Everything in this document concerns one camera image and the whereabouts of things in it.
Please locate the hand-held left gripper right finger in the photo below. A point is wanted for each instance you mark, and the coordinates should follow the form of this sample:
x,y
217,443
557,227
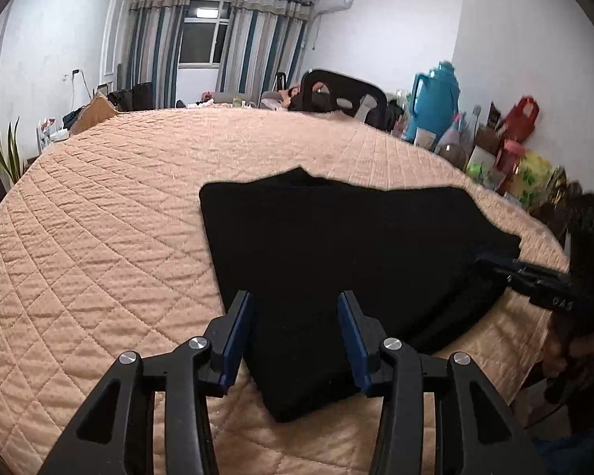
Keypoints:
x,y
351,346

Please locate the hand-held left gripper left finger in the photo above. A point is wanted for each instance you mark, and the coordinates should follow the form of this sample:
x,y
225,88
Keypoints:
x,y
237,341

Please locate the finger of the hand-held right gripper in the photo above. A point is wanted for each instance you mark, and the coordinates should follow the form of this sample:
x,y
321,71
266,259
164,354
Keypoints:
x,y
505,263
549,294

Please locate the black pants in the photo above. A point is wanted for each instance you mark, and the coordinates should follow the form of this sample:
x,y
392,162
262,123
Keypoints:
x,y
336,257

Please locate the person's right hand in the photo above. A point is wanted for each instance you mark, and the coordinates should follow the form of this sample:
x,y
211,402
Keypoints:
x,y
571,346

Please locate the glass jar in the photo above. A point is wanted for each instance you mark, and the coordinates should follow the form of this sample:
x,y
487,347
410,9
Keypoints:
x,y
453,156

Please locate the pink bottle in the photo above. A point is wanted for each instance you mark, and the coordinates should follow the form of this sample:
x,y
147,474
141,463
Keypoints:
x,y
453,131

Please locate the red gift bag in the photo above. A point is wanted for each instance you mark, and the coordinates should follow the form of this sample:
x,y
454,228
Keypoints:
x,y
520,121

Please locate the white paper cup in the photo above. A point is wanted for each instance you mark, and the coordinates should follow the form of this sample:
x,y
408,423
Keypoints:
x,y
425,139

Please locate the peach quilted blanket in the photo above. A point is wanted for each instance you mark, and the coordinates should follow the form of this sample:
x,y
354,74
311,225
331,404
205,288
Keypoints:
x,y
104,257

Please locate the blue thermos jug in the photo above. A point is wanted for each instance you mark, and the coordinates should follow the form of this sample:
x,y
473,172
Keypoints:
x,y
433,99

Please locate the black bag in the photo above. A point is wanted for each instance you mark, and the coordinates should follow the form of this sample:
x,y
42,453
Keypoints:
x,y
121,100

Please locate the peach quilted cushion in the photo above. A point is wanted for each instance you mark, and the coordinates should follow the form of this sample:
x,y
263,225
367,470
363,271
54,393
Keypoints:
x,y
94,114

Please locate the striped curtain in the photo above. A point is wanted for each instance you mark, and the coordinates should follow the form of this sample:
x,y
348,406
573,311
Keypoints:
x,y
262,49
153,49

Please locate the green potted plant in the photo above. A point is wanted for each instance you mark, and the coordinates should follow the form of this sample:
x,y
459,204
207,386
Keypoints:
x,y
10,153

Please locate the window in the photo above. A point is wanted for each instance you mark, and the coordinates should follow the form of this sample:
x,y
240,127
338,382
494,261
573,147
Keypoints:
x,y
203,34

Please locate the white air conditioner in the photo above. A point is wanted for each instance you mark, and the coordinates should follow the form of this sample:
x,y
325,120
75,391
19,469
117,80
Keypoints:
x,y
334,2

